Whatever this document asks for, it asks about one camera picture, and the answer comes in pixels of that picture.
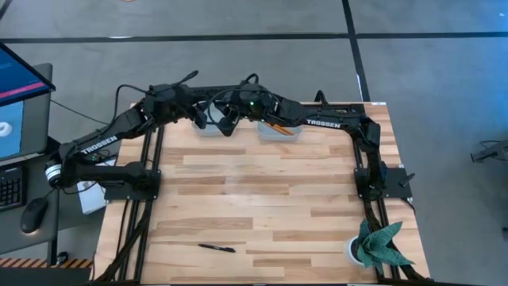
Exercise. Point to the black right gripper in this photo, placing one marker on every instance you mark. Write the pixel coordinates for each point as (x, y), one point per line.
(244, 105)

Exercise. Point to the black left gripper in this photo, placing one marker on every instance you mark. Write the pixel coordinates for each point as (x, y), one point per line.
(185, 104)

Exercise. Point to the black scale pen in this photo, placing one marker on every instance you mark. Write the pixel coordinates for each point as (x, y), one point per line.
(216, 248)

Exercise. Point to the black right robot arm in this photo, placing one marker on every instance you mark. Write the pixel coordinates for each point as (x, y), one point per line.
(325, 119)

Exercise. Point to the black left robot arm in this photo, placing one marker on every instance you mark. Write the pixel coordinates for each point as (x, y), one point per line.
(99, 145)

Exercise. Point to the white box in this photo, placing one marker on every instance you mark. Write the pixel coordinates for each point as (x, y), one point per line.
(91, 200)

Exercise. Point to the grey bezel monitor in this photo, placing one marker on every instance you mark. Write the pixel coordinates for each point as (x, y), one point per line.
(35, 127)

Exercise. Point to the white plant pot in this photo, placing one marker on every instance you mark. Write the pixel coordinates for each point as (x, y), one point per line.
(350, 250)

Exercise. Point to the blue screen monitor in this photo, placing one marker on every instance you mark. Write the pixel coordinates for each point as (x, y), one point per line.
(20, 79)

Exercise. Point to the green fabric plant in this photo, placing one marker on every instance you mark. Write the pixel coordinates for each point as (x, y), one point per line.
(375, 248)

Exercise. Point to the yellow black hazard strip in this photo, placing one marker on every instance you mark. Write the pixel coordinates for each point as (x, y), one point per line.
(75, 263)

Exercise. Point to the black computer mouse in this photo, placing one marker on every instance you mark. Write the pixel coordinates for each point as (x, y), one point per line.
(33, 214)

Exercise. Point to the black keyboard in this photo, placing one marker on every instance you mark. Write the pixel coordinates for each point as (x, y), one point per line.
(10, 190)

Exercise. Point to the grey desk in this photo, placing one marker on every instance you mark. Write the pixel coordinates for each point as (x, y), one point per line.
(39, 246)

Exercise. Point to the black equipment base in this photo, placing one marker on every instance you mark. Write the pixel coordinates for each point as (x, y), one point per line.
(492, 153)

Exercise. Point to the black aluminium frame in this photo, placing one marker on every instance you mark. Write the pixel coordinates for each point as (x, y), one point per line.
(341, 107)

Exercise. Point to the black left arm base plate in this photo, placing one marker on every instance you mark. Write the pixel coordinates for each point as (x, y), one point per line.
(119, 194)

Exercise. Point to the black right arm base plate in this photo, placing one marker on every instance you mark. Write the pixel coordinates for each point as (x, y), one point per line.
(397, 178)

